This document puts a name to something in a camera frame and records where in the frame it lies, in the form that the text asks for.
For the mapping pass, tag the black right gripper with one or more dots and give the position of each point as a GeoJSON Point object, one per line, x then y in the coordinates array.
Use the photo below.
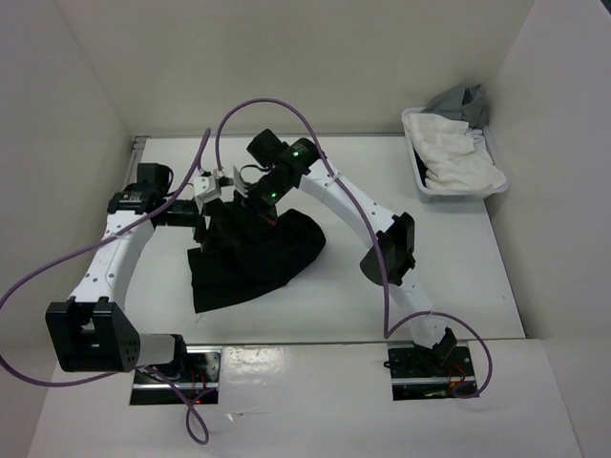
{"type": "Point", "coordinates": [257, 212]}

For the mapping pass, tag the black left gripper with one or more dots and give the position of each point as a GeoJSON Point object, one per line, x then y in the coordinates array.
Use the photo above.
{"type": "Point", "coordinates": [200, 226]}

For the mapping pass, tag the black pleated skirt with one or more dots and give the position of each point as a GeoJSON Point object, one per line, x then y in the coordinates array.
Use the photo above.
{"type": "Point", "coordinates": [243, 255]}

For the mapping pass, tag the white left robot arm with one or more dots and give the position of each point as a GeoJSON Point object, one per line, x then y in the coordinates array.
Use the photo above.
{"type": "Point", "coordinates": [90, 330]}

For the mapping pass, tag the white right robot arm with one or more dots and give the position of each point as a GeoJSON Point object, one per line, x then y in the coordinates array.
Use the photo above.
{"type": "Point", "coordinates": [389, 238]}

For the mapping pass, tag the white perforated plastic basket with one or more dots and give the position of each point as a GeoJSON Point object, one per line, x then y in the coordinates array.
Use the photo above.
{"type": "Point", "coordinates": [477, 193]}

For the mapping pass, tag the white skirt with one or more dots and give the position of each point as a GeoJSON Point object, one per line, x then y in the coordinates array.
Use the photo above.
{"type": "Point", "coordinates": [453, 152]}

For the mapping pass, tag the grey skirt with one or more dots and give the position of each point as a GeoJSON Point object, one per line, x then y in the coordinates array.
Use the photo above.
{"type": "Point", "coordinates": [462, 103]}

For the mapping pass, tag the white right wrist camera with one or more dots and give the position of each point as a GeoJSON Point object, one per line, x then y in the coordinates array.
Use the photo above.
{"type": "Point", "coordinates": [239, 184]}

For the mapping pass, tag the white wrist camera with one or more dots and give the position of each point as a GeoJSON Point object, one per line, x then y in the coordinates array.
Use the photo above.
{"type": "Point", "coordinates": [206, 189]}
{"type": "Point", "coordinates": [239, 184]}

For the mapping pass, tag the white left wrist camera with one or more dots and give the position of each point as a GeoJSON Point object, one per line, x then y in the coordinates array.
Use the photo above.
{"type": "Point", "coordinates": [206, 189]}

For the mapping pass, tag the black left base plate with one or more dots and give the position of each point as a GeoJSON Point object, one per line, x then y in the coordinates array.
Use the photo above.
{"type": "Point", "coordinates": [197, 380]}

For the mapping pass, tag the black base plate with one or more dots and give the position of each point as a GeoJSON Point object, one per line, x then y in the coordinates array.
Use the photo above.
{"type": "Point", "coordinates": [414, 376]}
{"type": "Point", "coordinates": [197, 380]}

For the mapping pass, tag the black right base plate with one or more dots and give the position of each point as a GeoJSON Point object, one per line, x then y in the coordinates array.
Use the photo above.
{"type": "Point", "coordinates": [414, 376]}

